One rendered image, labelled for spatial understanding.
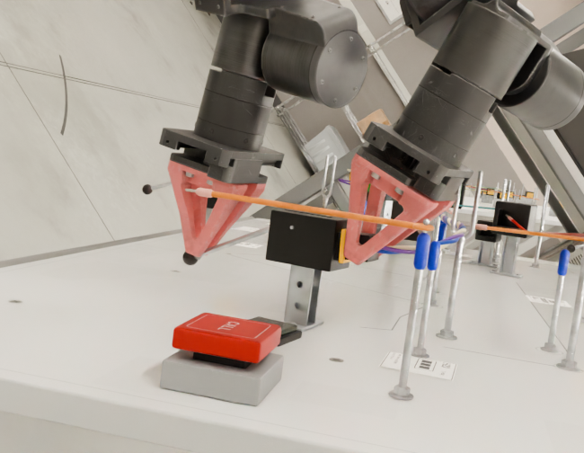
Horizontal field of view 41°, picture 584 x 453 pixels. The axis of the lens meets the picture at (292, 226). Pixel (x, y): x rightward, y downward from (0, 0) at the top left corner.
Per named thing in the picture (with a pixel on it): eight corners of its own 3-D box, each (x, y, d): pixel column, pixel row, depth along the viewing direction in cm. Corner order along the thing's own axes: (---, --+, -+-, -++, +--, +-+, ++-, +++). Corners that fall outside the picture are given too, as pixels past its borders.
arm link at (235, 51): (263, 7, 66) (215, -11, 61) (322, 21, 61) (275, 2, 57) (242, 86, 67) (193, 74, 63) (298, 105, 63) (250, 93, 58)
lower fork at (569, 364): (582, 373, 58) (614, 186, 57) (557, 369, 58) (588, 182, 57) (578, 367, 60) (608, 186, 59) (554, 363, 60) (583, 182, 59)
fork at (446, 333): (431, 336, 64) (456, 167, 63) (437, 333, 66) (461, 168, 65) (455, 341, 64) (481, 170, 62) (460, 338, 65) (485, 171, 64)
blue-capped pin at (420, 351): (411, 351, 58) (428, 238, 57) (431, 356, 57) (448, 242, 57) (406, 355, 57) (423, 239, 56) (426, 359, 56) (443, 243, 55)
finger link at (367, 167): (404, 279, 62) (468, 179, 59) (378, 289, 55) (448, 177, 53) (337, 233, 64) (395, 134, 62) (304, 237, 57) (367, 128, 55)
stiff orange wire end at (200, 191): (190, 193, 53) (190, 185, 53) (436, 233, 46) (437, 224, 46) (180, 193, 52) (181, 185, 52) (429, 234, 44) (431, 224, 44)
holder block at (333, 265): (287, 256, 65) (293, 208, 64) (349, 268, 63) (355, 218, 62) (264, 260, 61) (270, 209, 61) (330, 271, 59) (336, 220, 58)
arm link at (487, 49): (461, -21, 55) (517, 3, 51) (514, 19, 59) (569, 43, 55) (410, 66, 56) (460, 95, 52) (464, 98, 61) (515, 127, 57)
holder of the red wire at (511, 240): (533, 272, 123) (544, 205, 122) (519, 279, 111) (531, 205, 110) (501, 267, 125) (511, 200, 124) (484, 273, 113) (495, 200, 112)
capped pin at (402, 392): (387, 390, 47) (412, 216, 46) (411, 394, 47) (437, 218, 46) (389, 398, 45) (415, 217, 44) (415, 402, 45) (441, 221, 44)
